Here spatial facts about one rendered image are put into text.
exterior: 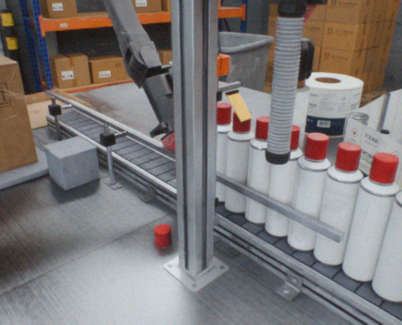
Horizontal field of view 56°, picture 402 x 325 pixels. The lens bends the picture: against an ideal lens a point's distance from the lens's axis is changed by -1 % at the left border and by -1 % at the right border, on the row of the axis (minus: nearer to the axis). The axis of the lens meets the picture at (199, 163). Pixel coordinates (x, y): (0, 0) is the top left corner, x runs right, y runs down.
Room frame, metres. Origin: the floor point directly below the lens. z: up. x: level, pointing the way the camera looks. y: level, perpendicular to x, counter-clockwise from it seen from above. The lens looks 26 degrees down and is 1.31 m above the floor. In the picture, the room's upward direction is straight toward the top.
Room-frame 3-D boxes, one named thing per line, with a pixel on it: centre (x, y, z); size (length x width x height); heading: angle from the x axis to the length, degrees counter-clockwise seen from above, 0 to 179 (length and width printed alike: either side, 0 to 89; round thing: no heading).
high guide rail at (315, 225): (0.85, 0.15, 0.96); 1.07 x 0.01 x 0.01; 43
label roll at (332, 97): (1.13, -0.38, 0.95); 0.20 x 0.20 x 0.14
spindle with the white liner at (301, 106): (0.91, -0.22, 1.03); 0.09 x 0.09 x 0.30
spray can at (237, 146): (0.65, -0.08, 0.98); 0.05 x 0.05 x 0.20
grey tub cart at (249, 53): (3.49, -0.22, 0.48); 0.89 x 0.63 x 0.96; 144
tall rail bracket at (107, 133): (0.85, 0.21, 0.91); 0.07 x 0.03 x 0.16; 133
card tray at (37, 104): (1.40, 0.60, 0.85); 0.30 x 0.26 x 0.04; 43
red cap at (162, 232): (0.61, 0.07, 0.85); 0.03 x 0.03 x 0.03
